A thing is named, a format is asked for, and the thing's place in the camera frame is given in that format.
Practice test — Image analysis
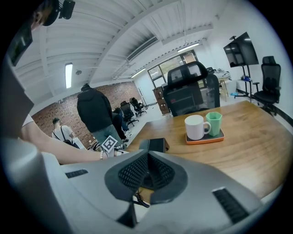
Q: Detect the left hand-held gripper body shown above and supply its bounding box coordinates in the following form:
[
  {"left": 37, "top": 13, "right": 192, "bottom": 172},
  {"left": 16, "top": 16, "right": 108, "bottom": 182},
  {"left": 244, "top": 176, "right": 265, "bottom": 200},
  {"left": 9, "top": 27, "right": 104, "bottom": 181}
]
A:
[{"left": 101, "top": 135, "right": 124, "bottom": 158}]

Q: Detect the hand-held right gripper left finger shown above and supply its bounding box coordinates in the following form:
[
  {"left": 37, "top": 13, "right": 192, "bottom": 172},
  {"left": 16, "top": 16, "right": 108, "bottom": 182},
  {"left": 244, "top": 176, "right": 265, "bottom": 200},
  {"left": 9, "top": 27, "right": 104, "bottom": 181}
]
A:
[{"left": 60, "top": 149, "right": 149, "bottom": 234}]

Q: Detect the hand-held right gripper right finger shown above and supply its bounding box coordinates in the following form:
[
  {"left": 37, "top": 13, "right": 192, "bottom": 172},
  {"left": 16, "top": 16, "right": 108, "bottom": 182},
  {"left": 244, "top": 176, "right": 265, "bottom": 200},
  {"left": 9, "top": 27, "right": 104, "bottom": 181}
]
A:
[{"left": 137, "top": 150, "right": 264, "bottom": 234}]

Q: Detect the black cable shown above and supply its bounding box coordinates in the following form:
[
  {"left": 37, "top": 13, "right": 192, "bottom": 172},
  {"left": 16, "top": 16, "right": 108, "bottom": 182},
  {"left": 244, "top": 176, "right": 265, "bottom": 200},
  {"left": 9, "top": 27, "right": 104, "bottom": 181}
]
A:
[{"left": 132, "top": 191, "right": 151, "bottom": 208}]

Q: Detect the person's left forearm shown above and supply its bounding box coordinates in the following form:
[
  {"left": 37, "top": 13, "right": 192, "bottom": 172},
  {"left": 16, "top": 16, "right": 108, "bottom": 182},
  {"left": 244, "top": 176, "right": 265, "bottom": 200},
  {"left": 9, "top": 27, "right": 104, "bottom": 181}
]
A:
[{"left": 22, "top": 114, "right": 108, "bottom": 165}]

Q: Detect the black mesh office chair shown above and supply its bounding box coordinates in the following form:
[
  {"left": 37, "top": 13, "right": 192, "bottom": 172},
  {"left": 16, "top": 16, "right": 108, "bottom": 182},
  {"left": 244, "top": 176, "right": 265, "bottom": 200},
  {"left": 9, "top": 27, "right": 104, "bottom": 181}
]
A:
[
  {"left": 252, "top": 56, "right": 282, "bottom": 115},
  {"left": 129, "top": 97, "right": 148, "bottom": 117},
  {"left": 163, "top": 61, "right": 221, "bottom": 118},
  {"left": 120, "top": 100, "right": 139, "bottom": 128}
]

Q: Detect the orange tray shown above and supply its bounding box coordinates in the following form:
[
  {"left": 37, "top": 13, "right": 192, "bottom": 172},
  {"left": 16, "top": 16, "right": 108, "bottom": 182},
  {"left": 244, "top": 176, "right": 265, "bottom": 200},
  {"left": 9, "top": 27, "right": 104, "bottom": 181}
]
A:
[{"left": 185, "top": 128, "right": 225, "bottom": 145}]

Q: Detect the brown drawer cabinet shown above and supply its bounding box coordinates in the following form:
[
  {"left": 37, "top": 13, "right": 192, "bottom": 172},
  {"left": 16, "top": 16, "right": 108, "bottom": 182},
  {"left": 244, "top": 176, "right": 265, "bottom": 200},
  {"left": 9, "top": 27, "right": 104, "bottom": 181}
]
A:
[{"left": 152, "top": 85, "right": 171, "bottom": 115}]

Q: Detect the white mug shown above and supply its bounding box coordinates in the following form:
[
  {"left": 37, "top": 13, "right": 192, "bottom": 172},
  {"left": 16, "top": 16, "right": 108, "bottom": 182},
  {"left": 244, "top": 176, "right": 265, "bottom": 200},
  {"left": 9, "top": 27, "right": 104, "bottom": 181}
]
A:
[{"left": 184, "top": 114, "right": 212, "bottom": 141}]

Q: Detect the green hexagonal cup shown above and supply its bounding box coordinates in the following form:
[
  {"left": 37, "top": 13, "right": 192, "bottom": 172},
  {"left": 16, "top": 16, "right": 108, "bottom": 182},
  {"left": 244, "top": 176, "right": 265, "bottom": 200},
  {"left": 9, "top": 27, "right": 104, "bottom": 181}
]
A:
[{"left": 205, "top": 112, "right": 223, "bottom": 137}]

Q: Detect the long ceiling light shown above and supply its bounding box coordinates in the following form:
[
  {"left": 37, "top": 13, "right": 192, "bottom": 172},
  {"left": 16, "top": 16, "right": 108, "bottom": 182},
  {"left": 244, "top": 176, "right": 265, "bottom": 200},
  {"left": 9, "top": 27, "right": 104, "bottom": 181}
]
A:
[
  {"left": 65, "top": 63, "right": 74, "bottom": 89},
  {"left": 130, "top": 68, "right": 147, "bottom": 79},
  {"left": 177, "top": 42, "right": 200, "bottom": 53}
]

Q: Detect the black framed window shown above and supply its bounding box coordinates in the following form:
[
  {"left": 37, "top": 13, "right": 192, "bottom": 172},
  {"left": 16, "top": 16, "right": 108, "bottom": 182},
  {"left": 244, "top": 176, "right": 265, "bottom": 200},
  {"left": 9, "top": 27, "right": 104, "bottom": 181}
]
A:
[{"left": 147, "top": 51, "right": 198, "bottom": 87}]

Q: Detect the ceiling air conditioner vent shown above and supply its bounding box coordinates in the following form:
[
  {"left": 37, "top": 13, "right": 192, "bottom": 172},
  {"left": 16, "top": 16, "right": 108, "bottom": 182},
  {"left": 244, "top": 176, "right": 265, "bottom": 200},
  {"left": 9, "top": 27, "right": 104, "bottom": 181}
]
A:
[{"left": 126, "top": 36, "right": 159, "bottom": 62}]

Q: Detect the light wooden table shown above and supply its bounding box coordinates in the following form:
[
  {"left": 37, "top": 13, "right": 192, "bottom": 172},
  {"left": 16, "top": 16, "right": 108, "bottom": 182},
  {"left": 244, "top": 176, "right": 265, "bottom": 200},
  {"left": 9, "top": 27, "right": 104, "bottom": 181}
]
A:
[{"left": 217, "top": 68, "right": 232, "bottom": 102}]

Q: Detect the black television stand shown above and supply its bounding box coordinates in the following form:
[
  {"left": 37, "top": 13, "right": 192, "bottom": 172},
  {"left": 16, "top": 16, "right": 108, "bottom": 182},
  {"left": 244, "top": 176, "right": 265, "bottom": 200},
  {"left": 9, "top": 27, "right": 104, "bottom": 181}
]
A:
[{"left": 233, "top": 65, "right": 255, "bottom": 104}]

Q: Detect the person's head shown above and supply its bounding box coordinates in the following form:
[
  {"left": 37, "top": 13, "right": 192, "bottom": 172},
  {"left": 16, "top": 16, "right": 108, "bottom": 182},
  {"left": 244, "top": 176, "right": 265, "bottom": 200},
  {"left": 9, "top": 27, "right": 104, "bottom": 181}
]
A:
[{"left": 31, "top": 0, "right": 59, "bottom": 32}]

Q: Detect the black television screen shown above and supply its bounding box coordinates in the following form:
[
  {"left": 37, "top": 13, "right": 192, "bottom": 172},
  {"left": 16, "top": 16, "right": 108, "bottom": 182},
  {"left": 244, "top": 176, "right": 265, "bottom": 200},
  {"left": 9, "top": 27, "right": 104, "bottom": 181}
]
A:
[{"left": 223, "top": 32, "right": 260, "bottom": 69}]

